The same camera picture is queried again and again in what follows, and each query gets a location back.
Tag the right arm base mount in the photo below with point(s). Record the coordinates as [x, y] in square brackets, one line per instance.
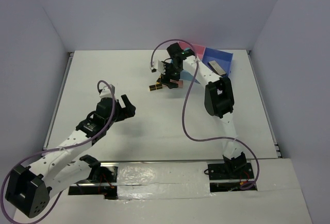
[232, 179]

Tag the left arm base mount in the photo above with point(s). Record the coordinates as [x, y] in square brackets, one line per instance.
[100, 180]

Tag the pink organizer bin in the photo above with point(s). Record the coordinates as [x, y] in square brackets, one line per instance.
[199, 50]

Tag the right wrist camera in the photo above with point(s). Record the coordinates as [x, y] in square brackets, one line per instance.
[157, 66]

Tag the purple blue organizer bin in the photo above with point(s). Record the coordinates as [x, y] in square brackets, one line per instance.
[222, 58]

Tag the white foam board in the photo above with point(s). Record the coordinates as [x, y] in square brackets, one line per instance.
[178, 193]

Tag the light blue organizer bin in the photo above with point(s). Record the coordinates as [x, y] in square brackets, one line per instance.
[185, 75]

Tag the pink blush palette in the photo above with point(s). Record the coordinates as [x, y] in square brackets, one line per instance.
[179, 83]

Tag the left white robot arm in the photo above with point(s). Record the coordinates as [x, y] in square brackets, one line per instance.
[31, 187]

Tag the aluminium rail frame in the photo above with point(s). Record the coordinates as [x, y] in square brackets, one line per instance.
[50, 128]

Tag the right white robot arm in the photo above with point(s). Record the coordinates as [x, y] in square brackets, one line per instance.
[218, 99]

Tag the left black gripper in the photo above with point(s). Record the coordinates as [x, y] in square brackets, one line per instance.
[127, 112]

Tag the long eyeshadow palette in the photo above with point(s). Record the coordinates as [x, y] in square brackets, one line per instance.
[216, 68]

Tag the black gold lipstick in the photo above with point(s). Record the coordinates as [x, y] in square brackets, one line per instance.
[155, 87]

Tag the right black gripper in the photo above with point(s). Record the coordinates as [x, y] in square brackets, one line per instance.
[165, 80]

